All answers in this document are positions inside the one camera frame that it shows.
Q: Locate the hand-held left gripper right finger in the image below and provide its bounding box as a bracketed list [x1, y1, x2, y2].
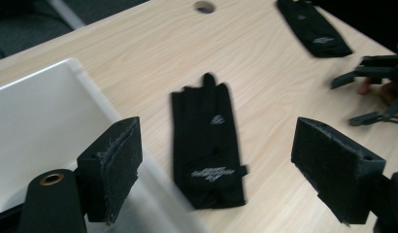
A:
[290, 116, 387, 225]

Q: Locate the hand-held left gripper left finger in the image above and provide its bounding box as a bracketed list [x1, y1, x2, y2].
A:
[76, 116, 144, 225]

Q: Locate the white cardboard box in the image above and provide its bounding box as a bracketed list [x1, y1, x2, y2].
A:
[0, 57, 209, 233]

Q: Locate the black glove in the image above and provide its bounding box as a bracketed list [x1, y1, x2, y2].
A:
[170, 72, 249, 211]
[276, 0, 354, 59]

